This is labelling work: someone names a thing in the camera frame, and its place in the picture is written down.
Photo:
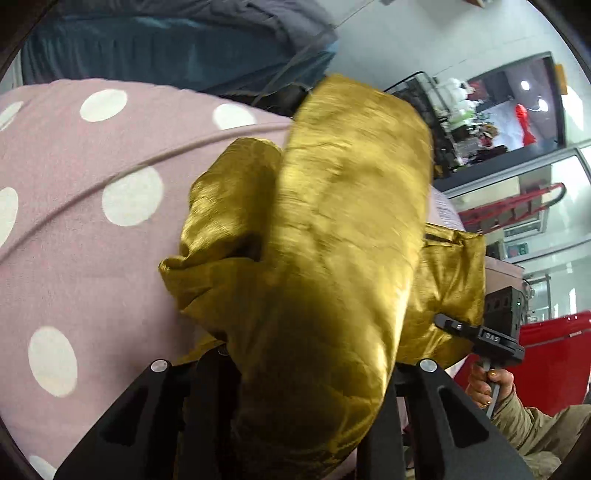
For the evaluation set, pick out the black display rack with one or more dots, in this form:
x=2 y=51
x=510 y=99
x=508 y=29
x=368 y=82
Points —
x=438 y=134

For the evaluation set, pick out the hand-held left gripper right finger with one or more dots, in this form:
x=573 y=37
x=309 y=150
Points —
x=415 y=415

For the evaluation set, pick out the brown box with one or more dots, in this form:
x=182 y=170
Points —
x=501 y=274

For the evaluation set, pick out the person's right forearm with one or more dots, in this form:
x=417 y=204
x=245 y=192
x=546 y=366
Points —
x=531 y=429

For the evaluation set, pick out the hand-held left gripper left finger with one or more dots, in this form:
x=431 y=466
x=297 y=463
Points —
x=207 y=392

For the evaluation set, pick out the grey quilt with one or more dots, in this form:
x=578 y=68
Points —
x=258 y=18

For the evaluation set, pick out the person's right hand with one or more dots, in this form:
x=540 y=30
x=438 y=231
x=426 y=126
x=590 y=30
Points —
x=505 y=383

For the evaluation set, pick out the pink polka dot blanket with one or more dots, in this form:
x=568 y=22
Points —
x=92 y=277

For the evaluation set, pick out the red hand truck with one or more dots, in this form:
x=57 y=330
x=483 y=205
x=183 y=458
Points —
x=508 y=207

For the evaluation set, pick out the dark framed window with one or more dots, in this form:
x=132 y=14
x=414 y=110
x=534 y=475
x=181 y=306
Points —
x=508 y=106

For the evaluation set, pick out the teal cloth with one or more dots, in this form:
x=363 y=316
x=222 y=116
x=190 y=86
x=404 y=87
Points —
x=138 y=50

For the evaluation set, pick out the red plastic bin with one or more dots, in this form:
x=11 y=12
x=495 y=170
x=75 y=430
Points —
x=563 y=355

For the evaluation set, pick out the gold satin jacket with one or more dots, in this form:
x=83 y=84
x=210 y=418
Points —
x=323 y=230

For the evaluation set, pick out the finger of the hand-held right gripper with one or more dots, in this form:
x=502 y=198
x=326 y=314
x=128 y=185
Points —
x=455 y=325

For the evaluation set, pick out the glass door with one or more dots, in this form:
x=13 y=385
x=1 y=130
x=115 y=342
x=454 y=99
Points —
x=570 y=194

